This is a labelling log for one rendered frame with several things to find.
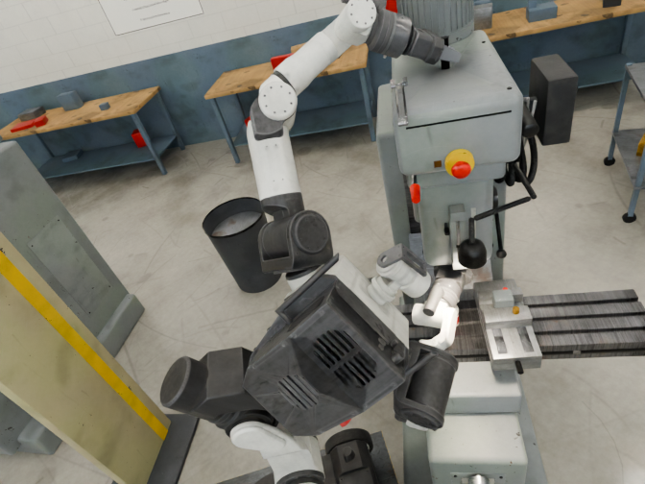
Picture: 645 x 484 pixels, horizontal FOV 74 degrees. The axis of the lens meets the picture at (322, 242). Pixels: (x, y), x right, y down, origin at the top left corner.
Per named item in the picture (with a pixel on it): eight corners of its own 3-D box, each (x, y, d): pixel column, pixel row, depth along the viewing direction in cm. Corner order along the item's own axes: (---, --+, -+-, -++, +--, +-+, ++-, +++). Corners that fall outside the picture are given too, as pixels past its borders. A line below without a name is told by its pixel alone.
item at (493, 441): (520, 529, 175) (530, 466, 138) (439, 525, 183) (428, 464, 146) (486, 360, 236) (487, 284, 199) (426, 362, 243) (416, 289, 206)
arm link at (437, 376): (437, 431, 97) (446, 414, 86) (397, 415, 99) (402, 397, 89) (449, 383, 103) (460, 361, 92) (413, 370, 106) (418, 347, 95)
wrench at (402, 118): (414, 124, 84) (413, 120, 83) (393, 128, 85) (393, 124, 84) (407, 79, 102) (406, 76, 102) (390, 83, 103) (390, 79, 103)
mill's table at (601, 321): (657, 355, 143) (664, 341, 138) (302, 368, 173) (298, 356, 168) (629, 303, 161) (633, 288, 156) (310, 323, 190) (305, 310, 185)
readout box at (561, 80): (574, 142, 132) (584, 74, 119) (541, 147, 134) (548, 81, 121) (555, 114, 147) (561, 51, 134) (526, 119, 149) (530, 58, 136)
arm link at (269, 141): (241, 108, 98) (260, 204, 98) (235, 86, 85) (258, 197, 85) (291, 100, 99) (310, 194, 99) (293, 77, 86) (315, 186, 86)
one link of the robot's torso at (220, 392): (155, 421, 91) (204, 374, 86) (161, 371, 102) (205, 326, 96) (257, 450, 106) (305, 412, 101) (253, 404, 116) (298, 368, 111)
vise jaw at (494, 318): (532, 326, 146) (533, 318, 143) (485, 329, 149) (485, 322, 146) (527, 312, 150) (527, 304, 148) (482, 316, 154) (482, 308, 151)
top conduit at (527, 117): (538, 136, 92) (539, 121, 89) (517, 140, 93) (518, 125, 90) (497, 65, 125) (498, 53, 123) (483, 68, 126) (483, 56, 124)
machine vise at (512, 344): (540, 368, 141) (543, 348, 134) (492, 371, 144) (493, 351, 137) (513, 290, 168) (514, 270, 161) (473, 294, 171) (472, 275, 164)
